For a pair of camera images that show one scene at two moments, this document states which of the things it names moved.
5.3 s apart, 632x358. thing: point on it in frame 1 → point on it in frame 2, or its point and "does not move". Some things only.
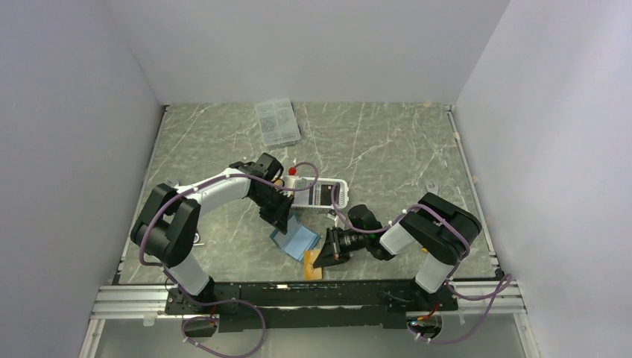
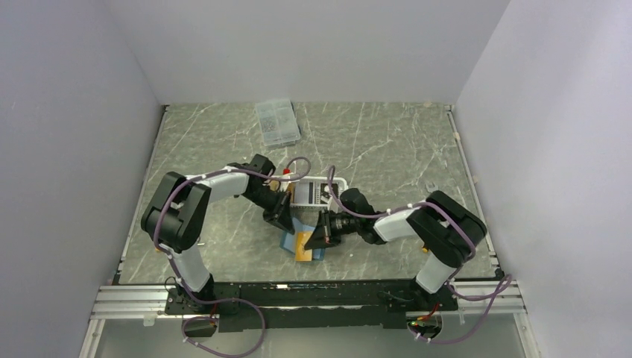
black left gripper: (279, 217) does not move
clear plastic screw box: (278, 122) does not move
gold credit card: (309, 259) → (301, 253)
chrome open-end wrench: (432, 189) does not move
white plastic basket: (323, 193) does not move
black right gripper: (332, 249) → (323, 236)
